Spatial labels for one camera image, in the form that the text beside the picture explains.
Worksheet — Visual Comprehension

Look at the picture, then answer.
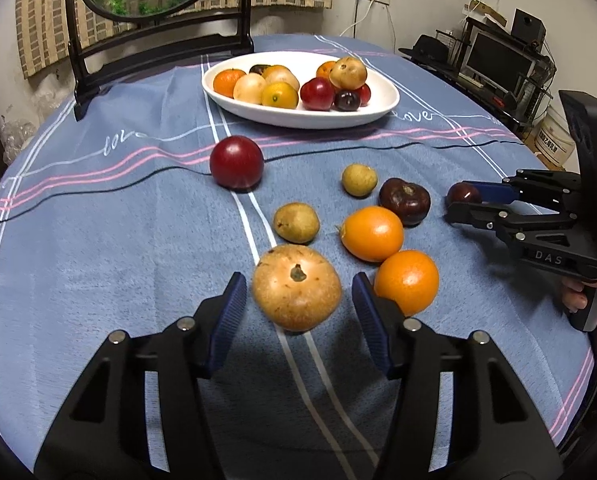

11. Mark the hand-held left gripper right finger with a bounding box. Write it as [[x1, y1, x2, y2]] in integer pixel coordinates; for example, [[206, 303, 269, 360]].
[[351, 271, 564, 480]]

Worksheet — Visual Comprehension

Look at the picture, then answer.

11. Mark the pale peach round fruit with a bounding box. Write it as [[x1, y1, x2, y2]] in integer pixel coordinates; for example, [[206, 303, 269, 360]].
[[263, 65, 300, 88], [233, 73, 268, 104]]

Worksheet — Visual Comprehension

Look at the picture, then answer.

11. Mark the large tan speckled fruit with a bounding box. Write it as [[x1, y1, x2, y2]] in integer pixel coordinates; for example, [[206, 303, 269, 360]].
[[252, 244, 343, 332]]

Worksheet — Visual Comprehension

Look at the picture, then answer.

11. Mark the clear plastic bag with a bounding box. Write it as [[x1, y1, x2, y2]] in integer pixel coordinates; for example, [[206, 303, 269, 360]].
[[1, 119, 38, 161]]

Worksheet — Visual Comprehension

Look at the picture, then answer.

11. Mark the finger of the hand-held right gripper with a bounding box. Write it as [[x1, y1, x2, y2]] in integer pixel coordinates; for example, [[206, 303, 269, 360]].
[[445, 201, 579, 249], [477, 170, 584, 211]]

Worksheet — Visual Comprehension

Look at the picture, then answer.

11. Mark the white plastic bucket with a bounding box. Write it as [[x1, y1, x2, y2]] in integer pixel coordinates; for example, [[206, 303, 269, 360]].
[[533, 105, 576, 171]]

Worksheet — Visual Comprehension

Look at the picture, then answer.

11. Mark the black speaker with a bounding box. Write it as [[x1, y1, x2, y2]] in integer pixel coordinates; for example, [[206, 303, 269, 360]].
[[511, 8, 546, 51]]

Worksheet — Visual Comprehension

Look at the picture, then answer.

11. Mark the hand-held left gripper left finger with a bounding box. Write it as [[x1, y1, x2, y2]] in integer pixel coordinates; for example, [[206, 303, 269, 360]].
[[33, 271, 248, 480]]

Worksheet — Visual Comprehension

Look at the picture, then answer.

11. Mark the white power cable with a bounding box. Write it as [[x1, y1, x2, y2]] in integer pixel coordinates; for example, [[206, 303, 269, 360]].
[[338, 0, 374, 38]]

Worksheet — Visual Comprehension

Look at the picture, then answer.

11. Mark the yellow brown pear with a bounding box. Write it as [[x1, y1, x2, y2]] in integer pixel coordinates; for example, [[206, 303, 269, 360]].
[[273, 202, 321, 244]]

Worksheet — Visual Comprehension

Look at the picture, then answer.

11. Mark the woven checked wall mat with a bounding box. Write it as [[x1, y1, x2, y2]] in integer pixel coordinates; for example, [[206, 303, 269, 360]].
[[16, 0, 338, 80]]

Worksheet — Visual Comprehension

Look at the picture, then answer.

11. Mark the dark wrinkled plum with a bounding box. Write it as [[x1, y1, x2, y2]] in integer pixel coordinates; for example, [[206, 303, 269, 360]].
[[379, 178, 431, 226]]

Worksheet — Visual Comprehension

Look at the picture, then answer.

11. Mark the large dark red fruit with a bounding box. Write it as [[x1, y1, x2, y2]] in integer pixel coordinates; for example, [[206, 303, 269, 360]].
[[209, 135, 265, 191]]

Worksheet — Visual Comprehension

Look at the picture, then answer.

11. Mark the black computer monitor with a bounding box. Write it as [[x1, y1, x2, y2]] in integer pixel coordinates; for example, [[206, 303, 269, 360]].
[[465, 27, 536, 91]]

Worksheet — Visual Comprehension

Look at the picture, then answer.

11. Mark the black metal rack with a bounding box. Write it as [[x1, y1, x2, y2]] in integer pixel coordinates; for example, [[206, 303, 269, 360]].
[[435, 15, 554, 136]]

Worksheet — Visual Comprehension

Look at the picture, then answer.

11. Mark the white oval plate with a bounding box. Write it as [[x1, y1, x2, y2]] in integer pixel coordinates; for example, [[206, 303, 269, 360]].
[[202, 51, 400, 129]]

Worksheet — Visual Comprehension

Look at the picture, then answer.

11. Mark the cardboard box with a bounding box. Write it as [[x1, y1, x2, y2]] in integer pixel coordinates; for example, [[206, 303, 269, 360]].
[[465, 0, 508, 26]]

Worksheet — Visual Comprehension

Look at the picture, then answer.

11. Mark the brown lumpy fruit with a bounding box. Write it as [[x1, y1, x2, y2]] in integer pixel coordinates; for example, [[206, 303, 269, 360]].
[[329, 56, 368, 91]]

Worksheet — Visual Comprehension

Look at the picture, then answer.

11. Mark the small yellow green fruit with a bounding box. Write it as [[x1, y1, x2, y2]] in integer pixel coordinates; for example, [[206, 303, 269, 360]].
[[341, 163, 378, 197]]

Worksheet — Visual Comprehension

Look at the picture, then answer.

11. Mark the small dark red plum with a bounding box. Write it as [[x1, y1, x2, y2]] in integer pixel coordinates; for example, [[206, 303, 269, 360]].
[[447, 182, 483, 207]]

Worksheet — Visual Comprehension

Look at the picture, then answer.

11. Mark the yellow orange round fruit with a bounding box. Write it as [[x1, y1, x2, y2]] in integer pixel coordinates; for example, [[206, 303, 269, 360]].
[[261, 82, 299, 110]]

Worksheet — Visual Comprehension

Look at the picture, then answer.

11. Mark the person's right hand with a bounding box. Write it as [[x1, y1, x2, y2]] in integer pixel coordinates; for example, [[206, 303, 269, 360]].
[[561, 279, 587, 312]]

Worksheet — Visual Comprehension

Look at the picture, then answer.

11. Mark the dark purple plum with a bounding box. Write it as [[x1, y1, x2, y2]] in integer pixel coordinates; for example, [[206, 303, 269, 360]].
[[333, 90, 362, 112]]

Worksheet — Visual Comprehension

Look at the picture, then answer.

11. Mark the red apple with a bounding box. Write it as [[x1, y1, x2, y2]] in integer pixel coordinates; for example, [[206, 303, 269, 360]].
[[299, 77, 335, 111]]

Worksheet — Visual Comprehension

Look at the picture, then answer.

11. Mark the black hat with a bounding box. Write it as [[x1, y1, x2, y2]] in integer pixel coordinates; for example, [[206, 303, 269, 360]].
[[398, 34, 459, 72]]

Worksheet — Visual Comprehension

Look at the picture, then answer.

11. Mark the blue striped tablecloth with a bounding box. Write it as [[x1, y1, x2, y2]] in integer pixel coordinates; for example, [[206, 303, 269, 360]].
[[0, 34, 596, 480]]

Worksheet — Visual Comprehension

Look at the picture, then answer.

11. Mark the large orange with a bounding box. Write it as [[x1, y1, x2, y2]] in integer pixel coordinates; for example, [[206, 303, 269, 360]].
[[339, 205, 405, 263], [373, 250, 440, 317]]

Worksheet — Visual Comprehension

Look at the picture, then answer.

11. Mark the thin grey cable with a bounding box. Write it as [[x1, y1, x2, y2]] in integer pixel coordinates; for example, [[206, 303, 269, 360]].
[[385, 2, 397, 51]]

